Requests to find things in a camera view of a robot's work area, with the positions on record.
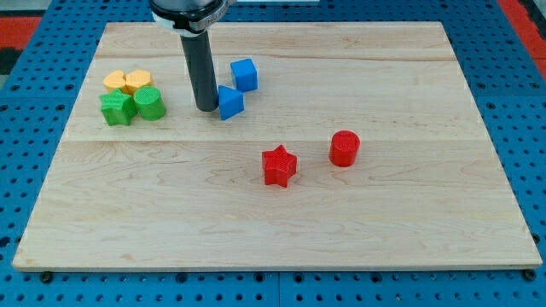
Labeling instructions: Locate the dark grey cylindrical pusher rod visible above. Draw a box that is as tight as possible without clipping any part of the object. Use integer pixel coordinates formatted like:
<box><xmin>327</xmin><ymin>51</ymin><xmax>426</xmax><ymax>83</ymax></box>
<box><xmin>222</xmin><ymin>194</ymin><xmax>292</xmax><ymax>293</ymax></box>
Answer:
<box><xmin>181</xmin><ymin>31</ymin><xmax>218</xmax><ymax>112</ymax></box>

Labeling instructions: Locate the blue cube block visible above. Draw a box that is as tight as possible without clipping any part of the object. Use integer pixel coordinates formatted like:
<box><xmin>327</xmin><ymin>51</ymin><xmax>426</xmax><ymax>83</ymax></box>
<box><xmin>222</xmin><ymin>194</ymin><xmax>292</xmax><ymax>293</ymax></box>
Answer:
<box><xmin>230</xmin><ymin>58</ymin><xmax>258</xmax><ymax>92</ymax></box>

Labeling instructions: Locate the light wooden board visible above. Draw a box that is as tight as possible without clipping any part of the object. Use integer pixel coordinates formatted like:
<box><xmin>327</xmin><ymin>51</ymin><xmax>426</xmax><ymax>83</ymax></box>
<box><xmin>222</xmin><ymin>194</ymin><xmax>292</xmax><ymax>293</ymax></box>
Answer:
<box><xmin>13</xmin><ymin>21</ymin><xmax>543</xmax><ymax>272</ymax></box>

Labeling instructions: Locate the blue triangular prism block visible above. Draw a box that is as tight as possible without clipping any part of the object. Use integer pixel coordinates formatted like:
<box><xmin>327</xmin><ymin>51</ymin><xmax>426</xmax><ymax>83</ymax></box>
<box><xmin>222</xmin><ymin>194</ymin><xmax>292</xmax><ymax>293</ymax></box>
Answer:
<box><xmin>218</xmin><ymin>85</ymin><xmax>245</xmax><ymax>120</ymax></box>

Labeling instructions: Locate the yellow hexagon block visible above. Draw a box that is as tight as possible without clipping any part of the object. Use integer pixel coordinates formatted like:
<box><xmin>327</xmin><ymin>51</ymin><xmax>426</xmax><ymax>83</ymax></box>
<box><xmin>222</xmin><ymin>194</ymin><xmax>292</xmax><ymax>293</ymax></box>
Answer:
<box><xmin>125</xmin><ymin>70</ymin><xmax>154</xmax><ymax>95</ymax></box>

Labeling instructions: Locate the green cylinder block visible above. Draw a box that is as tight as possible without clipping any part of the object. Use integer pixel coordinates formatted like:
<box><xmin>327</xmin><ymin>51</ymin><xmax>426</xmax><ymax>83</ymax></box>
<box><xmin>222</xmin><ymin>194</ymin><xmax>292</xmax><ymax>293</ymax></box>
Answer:
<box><xmin>133</xmin><ymin>86</ymin><xmax>166</xmax><ymax>121</ymax></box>

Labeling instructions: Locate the yellow heart block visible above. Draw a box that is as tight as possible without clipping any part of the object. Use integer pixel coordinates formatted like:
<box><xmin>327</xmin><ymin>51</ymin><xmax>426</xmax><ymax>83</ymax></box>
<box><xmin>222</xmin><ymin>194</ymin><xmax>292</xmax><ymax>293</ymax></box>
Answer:
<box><xmin>102</xmin><ymin>70</ymin><xmax>127</xmax><ymax>93</ymax></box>

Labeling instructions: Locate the green star block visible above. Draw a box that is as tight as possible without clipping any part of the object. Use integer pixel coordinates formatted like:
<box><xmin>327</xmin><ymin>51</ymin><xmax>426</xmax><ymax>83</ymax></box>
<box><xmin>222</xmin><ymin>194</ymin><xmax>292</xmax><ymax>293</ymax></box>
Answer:
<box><xmin>99</xmin><ymin>89</ymin><xmax>137</xmax><ymax>126</ymax></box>

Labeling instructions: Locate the red star block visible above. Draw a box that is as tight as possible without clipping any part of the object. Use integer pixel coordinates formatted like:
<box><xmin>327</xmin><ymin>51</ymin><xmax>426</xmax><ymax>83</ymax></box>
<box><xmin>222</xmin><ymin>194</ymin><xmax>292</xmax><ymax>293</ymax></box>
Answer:
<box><xmin>261</xmin><ymin>145</ymin><xmax>298</xmax><ymax>188</ymax></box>

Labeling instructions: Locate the red cylinder block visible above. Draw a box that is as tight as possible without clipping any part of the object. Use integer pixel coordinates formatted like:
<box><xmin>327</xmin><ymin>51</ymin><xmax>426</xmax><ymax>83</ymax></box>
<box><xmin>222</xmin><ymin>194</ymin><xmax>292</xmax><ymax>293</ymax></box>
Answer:
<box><xmin>328</xmin><ymin>130</ymin><xmax>361</xmax><ymax>167</ymax></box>

